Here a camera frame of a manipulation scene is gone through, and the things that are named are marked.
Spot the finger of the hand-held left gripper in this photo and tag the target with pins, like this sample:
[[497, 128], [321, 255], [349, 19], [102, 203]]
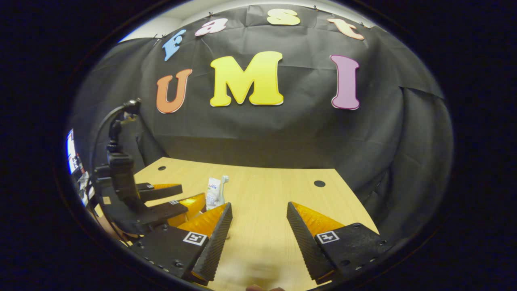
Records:
[[161, 212], [161, 192]]

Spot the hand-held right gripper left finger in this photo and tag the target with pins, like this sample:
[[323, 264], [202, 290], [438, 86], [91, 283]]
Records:
[[216, 246]]

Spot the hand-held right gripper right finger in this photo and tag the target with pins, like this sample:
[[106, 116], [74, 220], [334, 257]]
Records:
[[307, 242]]

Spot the white toothpaste tube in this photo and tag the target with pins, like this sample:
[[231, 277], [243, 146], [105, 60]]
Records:
[[213, 193]]

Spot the wooden desktop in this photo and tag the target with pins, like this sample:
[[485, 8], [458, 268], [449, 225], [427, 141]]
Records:
[[262, 194]]

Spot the white side desk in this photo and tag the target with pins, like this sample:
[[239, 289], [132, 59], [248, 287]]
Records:
[[85, 186]]

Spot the computer monitor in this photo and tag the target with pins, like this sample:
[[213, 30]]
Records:
[[71, 151]]

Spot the black backdrop cloth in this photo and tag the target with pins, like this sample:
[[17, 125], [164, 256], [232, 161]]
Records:
[[282, 137]]

